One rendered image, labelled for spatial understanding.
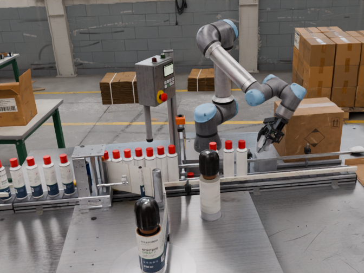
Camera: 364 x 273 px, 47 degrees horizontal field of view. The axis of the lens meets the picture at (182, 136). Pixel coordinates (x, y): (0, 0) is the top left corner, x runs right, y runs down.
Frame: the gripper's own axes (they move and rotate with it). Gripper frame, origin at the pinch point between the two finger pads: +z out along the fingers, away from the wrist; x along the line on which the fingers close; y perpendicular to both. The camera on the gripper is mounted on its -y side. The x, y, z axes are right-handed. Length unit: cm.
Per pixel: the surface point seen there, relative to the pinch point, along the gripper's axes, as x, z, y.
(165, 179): -33.8, 32.0, 1.9
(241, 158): -6.3, 6.4, 2.8
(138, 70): -67, -10, -3
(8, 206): -95, 73, 6
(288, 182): 19.7, 7.1, 5.5
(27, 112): -117, 88, -131
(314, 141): 33.1, -11.5, -17.5
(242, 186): 0.2, 18.2, 5.5
